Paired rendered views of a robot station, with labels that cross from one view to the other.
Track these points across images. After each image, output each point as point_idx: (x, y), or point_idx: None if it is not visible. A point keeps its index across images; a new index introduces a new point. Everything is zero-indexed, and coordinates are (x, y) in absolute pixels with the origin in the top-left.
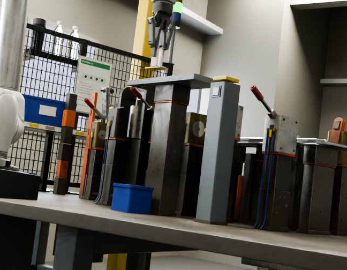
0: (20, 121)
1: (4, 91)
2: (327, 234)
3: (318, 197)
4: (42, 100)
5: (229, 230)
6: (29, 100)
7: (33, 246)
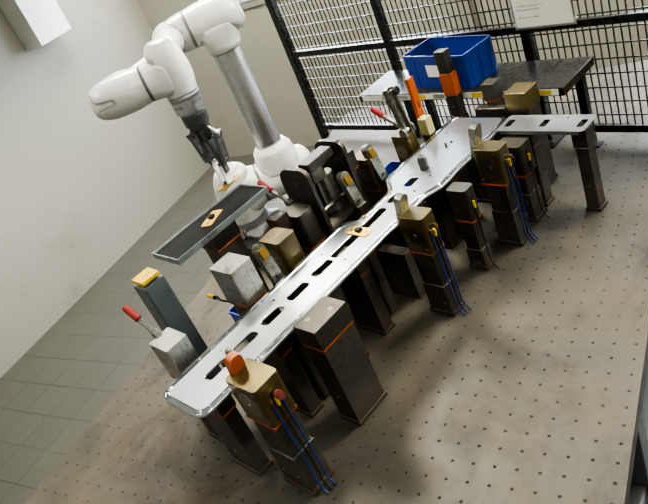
0: (272, 179)
1: (216, 179)
2: (256, 474)
3: (223, 435)
4: (425, 59)
5: (141, 427)
6: (413, 63)
7: None
